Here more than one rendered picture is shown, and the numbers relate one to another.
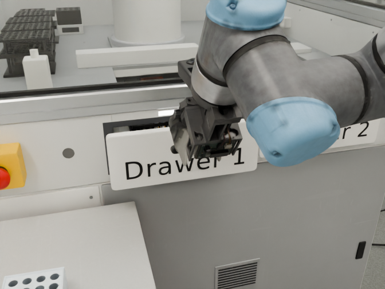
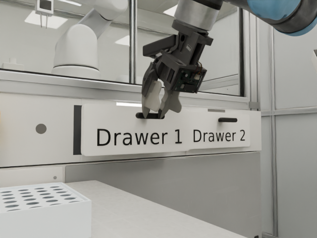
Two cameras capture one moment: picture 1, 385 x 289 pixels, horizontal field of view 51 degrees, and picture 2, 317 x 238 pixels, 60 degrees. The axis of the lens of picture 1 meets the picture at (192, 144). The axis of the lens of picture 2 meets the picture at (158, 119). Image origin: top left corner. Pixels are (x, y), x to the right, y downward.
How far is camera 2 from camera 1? 0.41 m
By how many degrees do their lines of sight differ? 35
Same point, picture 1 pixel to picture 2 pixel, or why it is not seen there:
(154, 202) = not seen: hidden behind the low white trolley
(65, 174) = (34, 150)
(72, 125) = (48, 102)
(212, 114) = (195, 34)
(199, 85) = (186, 12)
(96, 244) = not seen: hidden behind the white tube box
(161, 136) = (125, 110)
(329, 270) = not seen: outside the picture
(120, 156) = (93, 122)
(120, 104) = (88, 91)
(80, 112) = (57, 92)
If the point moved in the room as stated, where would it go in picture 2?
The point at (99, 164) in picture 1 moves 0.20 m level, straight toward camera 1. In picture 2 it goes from (67, 143) to (103, 148)
